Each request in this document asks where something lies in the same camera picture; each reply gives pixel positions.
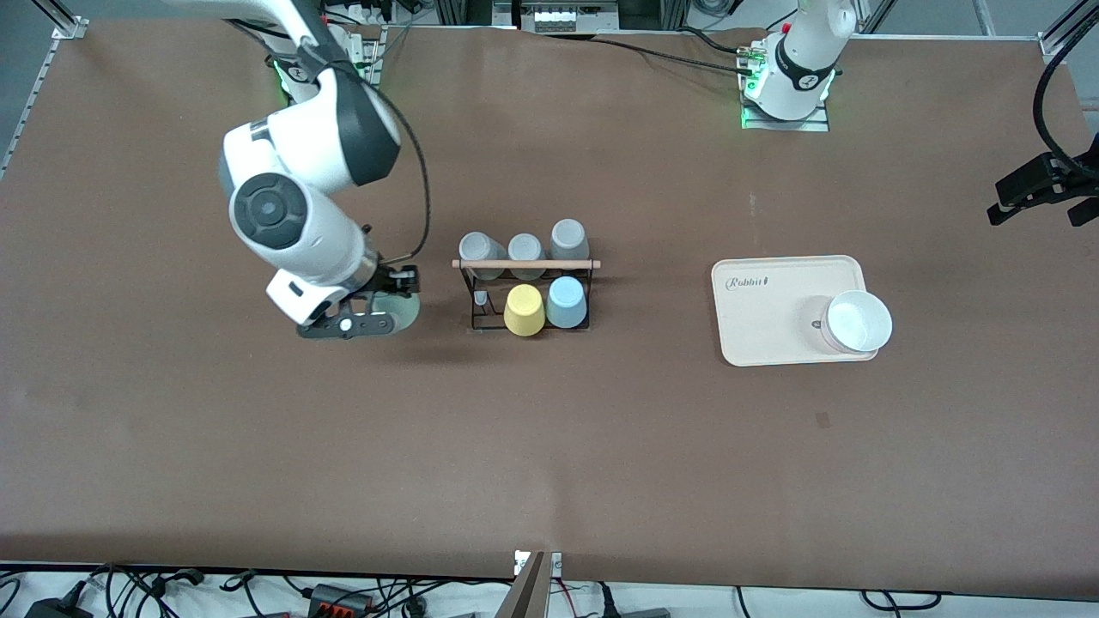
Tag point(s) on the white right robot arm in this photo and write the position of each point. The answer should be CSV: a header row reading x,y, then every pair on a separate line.
x,y
283,146

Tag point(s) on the grey plastic cup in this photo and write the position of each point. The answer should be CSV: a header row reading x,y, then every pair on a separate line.
x,y
525,246
568,239
476,246

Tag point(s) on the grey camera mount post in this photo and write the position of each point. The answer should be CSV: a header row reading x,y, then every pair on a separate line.
x,y
528,592

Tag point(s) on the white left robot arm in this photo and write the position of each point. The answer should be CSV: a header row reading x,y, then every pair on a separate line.
x,y
803,69

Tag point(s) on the white power strip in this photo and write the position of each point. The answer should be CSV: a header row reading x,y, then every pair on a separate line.
x,y
562,17

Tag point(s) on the pale green plastic cup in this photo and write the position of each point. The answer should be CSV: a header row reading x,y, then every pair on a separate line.
x,y
403,313

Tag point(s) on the yellow plastic cup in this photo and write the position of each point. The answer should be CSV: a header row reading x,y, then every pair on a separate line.
x,y
524,313

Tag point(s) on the white bowl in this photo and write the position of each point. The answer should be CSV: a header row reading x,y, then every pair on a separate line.
x,y
859,322

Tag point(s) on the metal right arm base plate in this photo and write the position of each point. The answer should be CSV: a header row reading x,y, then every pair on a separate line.
x,y
371,51

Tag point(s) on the black connector box orange terminals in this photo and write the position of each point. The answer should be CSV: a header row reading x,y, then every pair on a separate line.
x,y
339,598

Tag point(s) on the beige plastic tray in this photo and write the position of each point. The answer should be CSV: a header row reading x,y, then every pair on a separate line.
x,y
773,318

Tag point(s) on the aluminium frame rail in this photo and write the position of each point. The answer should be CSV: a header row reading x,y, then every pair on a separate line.
x,y
69,28
1054,50

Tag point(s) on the light blue plastic cup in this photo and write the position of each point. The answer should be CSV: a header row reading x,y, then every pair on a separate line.
x,y
567,302

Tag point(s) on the black power adapter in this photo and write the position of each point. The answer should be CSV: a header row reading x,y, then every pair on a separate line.
x,y
56,611

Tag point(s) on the black extrusion frame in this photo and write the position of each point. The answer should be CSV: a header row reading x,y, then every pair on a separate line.
x,y
455,10

